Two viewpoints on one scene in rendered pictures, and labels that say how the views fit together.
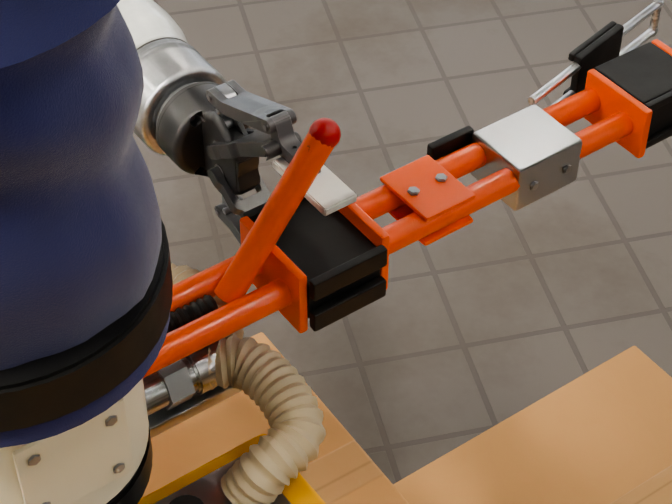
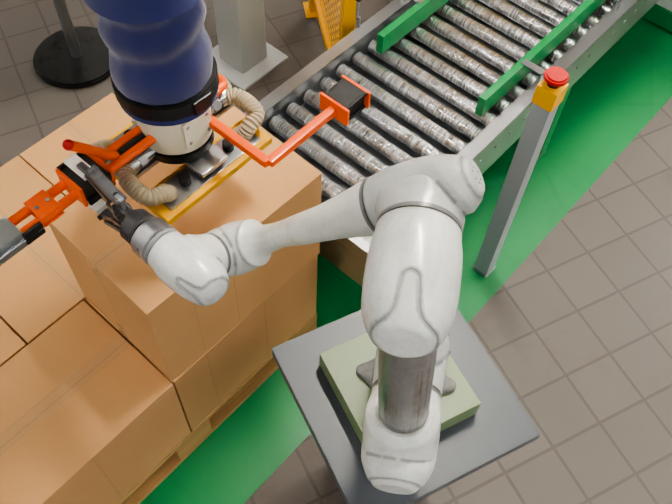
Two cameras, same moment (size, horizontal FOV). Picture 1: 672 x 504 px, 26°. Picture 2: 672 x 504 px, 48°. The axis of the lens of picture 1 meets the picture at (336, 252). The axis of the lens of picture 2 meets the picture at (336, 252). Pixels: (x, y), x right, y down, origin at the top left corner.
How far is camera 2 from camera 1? 200 cm
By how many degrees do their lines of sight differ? 78
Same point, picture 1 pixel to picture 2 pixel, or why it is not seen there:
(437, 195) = (38, 200)
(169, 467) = not seen: hidden behind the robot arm
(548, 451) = (45, 465)
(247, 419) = (145, 272)
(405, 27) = not seen: outside the picture
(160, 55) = (155, 229)
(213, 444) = not seen: hidden behind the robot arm
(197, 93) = (136, 216)
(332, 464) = (110, 260)
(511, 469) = (64, 450)
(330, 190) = (72, 160)
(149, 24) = (163, 245)
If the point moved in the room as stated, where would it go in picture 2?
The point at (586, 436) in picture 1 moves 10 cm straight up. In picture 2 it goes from (25, 478) to (13, 467)
